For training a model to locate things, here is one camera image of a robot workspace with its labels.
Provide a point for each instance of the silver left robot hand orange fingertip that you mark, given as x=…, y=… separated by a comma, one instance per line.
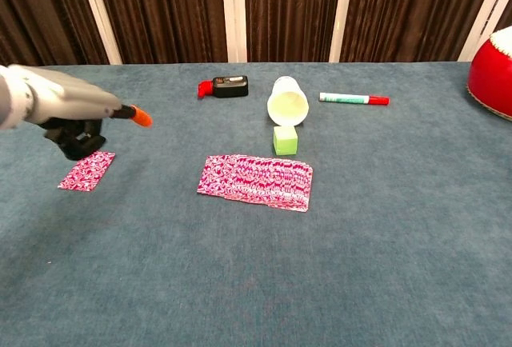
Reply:
x=72, y=101

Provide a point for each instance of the pink white patterned playing card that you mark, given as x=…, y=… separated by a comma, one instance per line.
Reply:
x=86, y=173

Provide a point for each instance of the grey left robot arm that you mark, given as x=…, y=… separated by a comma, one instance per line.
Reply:
x=4, y=99

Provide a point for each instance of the spread of pink patterned cards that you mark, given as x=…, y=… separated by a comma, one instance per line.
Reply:
x=260, y=181

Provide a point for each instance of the black bottle with red cap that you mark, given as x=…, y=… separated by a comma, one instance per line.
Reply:
x=230, y=87

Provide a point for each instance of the blue table cloth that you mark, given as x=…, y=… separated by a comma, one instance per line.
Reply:
x=120, y=263

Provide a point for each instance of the white paper cup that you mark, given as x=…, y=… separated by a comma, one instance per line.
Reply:
x=288, y=107

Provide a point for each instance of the green cube block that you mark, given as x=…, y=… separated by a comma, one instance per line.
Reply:
x=285, y=141

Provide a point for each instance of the white marker with red cap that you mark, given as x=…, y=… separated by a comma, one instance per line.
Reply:
x=348, y=98

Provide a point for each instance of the red and white ball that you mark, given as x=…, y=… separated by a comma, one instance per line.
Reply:
x=494, y=79

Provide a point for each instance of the white frame post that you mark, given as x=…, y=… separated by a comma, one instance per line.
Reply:
x=234, y=11
x=100, y=15
x=342, y=11
x=482, y=15

